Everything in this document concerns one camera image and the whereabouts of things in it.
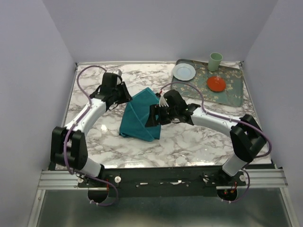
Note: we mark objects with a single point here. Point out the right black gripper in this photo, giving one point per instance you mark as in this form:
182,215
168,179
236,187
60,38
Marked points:
155,109

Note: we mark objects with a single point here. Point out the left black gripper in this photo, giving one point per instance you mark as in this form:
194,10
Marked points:
127,96

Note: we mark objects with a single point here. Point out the teal cloth napkin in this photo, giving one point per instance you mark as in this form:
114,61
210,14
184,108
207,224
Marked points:
136,115

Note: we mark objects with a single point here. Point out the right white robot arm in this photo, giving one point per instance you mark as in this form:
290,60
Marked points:
245,134

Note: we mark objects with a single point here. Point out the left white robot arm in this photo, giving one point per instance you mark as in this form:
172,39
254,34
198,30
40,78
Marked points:
68,144

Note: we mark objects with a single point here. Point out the light blue small plate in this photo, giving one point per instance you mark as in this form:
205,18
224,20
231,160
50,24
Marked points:
184,72

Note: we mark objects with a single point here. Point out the red small bowl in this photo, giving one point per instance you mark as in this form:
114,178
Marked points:
216,84

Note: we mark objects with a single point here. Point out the light green cup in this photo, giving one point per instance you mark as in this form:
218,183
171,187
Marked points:
214,61

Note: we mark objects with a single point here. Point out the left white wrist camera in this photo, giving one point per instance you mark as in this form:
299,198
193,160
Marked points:
118,72

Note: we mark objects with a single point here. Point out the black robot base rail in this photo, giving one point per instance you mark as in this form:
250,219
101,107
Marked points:
164,181

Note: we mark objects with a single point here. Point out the aluminium frame rail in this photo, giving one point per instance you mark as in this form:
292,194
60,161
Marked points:
57,180

